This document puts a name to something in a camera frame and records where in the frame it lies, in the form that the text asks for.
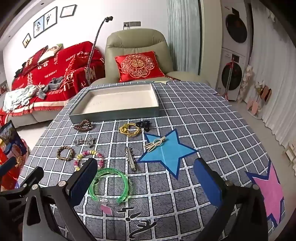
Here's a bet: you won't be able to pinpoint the white washing machine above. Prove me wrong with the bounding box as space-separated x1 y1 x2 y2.
216 47 250 101

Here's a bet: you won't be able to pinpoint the grey-green armchair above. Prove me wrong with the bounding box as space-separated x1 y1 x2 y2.
91 28 208 88

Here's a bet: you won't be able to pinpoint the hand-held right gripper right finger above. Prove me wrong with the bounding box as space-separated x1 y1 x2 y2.
194 158 274 241

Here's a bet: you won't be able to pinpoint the blue paper star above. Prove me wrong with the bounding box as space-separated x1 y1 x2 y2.
137 128 199 181

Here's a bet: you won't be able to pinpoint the pink bead bracelet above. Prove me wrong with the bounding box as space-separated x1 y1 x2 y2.
73 150 104 171

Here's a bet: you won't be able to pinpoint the grey crumpled garment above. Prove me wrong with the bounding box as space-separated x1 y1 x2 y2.
38 76 65 100

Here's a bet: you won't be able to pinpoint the white stacked dryer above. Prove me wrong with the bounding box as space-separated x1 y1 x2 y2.
221 5 252 50

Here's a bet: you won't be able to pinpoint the white sheer curtain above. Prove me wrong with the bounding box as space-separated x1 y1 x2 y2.
239 0 296 150

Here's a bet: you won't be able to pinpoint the red printed sofa blanket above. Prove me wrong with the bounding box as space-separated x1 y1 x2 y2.
0 41 105 117

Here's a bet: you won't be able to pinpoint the beige hair clip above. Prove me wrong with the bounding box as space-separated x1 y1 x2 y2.
144 137 167 153

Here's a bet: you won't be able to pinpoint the yellow cord bracelet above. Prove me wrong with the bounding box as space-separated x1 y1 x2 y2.
119 123 142 138

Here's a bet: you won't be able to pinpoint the pale blue crumpled garment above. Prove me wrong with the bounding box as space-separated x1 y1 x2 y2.
3 85 38 113

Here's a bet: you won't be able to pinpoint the green plastic bangle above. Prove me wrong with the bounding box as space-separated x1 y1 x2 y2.
88 168 129 207

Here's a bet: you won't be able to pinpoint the black hair claw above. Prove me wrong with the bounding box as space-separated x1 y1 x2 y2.
135 120 151 132

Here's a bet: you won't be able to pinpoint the wooden bead bracelet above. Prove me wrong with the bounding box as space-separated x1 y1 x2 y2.
57 146 75 160

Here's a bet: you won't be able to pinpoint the black framed figure picture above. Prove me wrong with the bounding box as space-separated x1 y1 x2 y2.
44 6 58 29
33 17 44 38

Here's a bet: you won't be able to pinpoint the black framed certificate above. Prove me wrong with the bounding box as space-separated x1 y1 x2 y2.
60 5 77 18

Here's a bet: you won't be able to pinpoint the pink paper tag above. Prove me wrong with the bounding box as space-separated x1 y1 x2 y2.
100 204 113 215

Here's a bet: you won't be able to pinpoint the printed portrait pillow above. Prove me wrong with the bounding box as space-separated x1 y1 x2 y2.
37 44 63 63

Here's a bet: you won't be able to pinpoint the beige sofa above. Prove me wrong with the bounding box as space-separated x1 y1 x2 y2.
7 100 70 127

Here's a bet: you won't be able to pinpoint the pink paper star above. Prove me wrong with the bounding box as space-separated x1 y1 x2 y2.
246 160 286 229

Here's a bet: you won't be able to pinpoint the blue box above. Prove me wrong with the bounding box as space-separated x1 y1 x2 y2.
0 120 28 156

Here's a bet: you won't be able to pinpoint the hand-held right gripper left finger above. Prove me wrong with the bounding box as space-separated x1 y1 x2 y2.
22 159 98 241

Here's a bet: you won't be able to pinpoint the red bag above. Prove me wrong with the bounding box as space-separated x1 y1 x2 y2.
0 146 29 193

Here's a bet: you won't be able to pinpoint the red mop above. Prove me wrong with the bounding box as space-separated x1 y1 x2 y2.
223 58 236 98

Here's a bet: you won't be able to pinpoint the brown spiral hair tie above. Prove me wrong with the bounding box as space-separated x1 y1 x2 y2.
74 119 92 132

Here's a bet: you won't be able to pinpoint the silver metal hair clip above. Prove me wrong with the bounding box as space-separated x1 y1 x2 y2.
125 147 137 172

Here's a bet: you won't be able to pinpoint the pale green curtain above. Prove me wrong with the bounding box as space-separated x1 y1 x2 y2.
167 0 201 73

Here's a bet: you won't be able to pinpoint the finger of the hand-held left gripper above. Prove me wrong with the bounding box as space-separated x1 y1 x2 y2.
22 166 45 189

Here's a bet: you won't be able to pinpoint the red embroidered cushion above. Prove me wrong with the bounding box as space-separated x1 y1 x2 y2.
114 51 166 82

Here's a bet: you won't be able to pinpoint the grey tray with white lining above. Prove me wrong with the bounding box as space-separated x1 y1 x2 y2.
69 83 160 124

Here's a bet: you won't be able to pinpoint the pink floor decorations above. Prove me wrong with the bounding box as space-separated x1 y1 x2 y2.
240 65 273 120

